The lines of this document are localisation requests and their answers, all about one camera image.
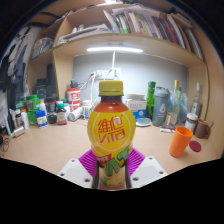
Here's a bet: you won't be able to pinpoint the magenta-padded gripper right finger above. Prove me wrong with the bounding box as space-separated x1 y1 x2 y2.
124 147 169 189

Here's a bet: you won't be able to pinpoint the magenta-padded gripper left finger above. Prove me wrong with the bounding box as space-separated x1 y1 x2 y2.
57 148 101 189

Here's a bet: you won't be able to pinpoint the yellow drink bottle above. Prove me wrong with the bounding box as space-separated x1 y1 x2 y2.
86 80 137 191

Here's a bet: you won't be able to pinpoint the orange plastic cup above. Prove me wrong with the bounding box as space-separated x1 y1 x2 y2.
168 125 194 159

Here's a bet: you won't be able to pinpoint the white tube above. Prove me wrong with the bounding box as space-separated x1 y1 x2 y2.
159 127 176 134

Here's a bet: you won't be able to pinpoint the light blue hand mirror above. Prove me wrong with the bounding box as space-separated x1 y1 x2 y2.
135 117 153 128

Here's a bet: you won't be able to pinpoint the flat round red coaster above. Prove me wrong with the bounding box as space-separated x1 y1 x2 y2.
188 140 202 153

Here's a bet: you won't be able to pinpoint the dark bottle green cap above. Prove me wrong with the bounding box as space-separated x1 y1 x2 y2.
55 103 68 126

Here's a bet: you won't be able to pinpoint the white jar blue cap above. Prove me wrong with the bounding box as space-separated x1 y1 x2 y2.
35 109 49 128

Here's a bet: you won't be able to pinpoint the grey shaker bottle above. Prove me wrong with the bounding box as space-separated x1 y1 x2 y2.
152 86 171 127

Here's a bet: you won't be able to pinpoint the white and blue box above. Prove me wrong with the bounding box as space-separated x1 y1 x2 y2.
125 93 148 120

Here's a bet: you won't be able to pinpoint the brown mug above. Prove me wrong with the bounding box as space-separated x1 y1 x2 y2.
194 118 215 140

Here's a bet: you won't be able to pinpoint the white spray bottle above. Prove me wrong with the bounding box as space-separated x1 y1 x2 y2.
11 125 26 138

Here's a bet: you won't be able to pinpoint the tall green bottle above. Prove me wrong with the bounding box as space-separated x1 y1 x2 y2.
145 80 157 120

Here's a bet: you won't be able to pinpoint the red and white canister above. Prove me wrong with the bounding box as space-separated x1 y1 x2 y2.
66 87 82 112

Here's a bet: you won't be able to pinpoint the clear bottle green cap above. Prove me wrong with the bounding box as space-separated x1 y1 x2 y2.
176 86 185 116

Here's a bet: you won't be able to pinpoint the green container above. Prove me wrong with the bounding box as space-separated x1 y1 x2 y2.
25 94 40 126

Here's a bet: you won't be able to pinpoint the clear glass bottle gold cap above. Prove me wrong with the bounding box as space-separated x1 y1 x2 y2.
171 79 180 116

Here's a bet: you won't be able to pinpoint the black bag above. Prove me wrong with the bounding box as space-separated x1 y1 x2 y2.
34 78 56 101

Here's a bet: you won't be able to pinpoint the hanging dark clothes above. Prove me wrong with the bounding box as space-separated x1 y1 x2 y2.
0 26 34 111

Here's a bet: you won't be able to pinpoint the white LED light bar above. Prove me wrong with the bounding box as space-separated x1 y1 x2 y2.
86 46 144 54

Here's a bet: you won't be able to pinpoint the wooden shelf unit with books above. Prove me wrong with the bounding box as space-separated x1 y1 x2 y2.
28 0 209 111

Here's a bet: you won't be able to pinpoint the black cable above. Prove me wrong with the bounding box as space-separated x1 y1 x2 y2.
0 133 11 156

